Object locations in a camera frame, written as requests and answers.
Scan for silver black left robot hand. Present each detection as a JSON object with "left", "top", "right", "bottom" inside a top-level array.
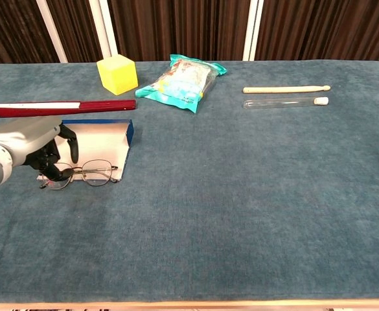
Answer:
[{"left": 0, "top": 116, "right": 80, "bottom": 182}]

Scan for blue printed glasses case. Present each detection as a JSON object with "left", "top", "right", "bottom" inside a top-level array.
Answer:
[{"left": 36, "top": 119, "right": 134, "bottom": 182}]

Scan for thin wire-frame eyeglasses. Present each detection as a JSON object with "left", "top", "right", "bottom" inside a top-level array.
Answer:
[{"left": 39, "top": 159, "right": 119, "bottom": 190}]

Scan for red white folded fan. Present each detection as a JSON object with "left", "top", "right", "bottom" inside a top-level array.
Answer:
[{"left": 0, "top": 99, "right": 137, "bottom": 119}]

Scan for yellow foam cube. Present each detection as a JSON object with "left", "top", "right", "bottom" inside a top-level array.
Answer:
[{"left": 96, "top": 54, "right": 139, "bottom": 96}]

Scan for teal clear snack bag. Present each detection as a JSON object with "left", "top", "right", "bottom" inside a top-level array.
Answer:
[{"left": 135, "top": 54, "right": 228, "bottom": 114}]

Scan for dark brown curtain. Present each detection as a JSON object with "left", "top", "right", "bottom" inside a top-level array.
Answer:
[{"left": 0, "top": 0, "right": 379, "bottom": 65}]

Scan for teal table cloth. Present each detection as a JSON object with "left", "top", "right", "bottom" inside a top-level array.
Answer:
[{"left": 0, "top": 60, "right": 379, "bottom": 304}]

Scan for wooden drumstick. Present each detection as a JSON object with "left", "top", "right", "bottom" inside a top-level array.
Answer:
[{"left": 242, "top": 85, "right": 332, "bottom": 95}]

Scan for glass tube white stopper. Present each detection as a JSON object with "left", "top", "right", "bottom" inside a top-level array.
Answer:
[{"left": 242, "top": 97, "right": 330, "bottom": 110}]

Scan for white frame post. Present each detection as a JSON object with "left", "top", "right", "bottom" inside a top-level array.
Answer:
[
  {"left": 36, "top": 0, "right": 69, "bottom": 63},
  {"left": 242, "top": 0, "right": 264, "bottom": 62},
  {"left": 88, "top": 0, "right": 119, "bottom": 61}
]

